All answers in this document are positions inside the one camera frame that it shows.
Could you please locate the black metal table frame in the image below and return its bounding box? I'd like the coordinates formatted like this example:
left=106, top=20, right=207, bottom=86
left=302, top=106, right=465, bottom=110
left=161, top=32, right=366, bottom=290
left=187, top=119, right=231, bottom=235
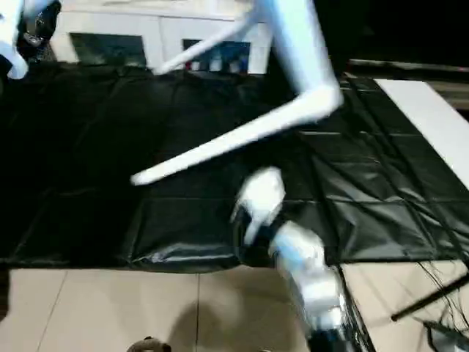
left=390, top=273, right=469, bottom=323

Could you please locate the white sideboard with glass doors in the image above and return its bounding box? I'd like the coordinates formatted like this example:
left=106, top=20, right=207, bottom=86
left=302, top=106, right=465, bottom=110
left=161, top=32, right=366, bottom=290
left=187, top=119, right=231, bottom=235
left=51, top=0, right=276, bottom=76

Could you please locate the black cabinet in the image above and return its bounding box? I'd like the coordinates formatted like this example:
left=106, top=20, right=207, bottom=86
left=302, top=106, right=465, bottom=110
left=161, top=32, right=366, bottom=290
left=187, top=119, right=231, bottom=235
left=267, top=0, right=469, bottom=78

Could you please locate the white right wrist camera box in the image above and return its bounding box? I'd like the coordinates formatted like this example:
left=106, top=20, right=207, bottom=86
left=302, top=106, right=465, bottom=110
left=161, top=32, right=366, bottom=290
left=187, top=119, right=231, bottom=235
left=229, top=166, right=287, bottom=247

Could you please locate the white plastic table leg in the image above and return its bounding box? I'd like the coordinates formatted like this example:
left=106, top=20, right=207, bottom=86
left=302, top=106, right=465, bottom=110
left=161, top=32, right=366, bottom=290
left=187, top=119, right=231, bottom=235
left=130, top=87, right=344, bottom=187
left=150, top=16, right=259, bottom=76

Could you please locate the black mat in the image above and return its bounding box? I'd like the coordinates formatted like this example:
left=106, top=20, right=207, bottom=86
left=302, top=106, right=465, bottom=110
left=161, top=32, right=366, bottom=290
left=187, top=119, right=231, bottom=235
left=0, top=59, right=469, bottom=274

